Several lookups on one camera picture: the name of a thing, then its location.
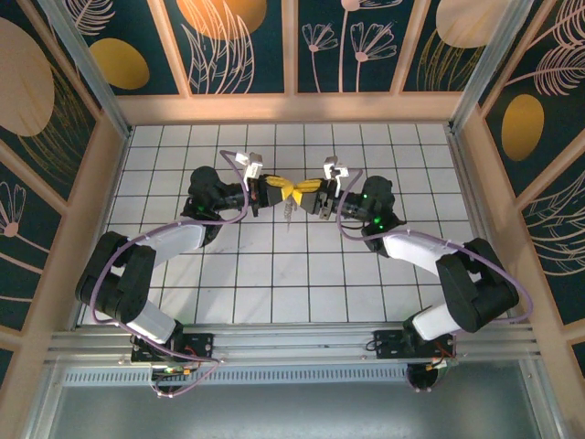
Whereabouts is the clear plastic zip bag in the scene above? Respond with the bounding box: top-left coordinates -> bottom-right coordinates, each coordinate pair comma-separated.
282,200 -> 298,234

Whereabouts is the aluminium side track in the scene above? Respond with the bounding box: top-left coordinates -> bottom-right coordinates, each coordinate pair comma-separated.
445,132 -> 513,326

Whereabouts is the vented metal strip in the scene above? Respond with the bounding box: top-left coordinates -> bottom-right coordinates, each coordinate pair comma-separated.
61,368 -> 412,386

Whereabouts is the grey metal panel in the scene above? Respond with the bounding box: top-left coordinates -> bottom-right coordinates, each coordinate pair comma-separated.
45,381 -> 549,439

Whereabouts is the aluminium mounting rail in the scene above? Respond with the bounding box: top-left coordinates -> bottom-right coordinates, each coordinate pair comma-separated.
45,322 -> 543,367

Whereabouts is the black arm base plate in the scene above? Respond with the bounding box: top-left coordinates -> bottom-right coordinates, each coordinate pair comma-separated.
373,328 -> 458,362
131,332 -> 215,363

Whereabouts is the aluminium frame post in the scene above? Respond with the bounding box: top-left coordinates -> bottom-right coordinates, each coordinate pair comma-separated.
38,0 -> 136,141
450,0 -> 537,134

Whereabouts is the small circuit board with wires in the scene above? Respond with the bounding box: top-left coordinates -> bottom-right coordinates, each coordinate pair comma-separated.
153,363 -> 205,380
424,354 -> 458,371

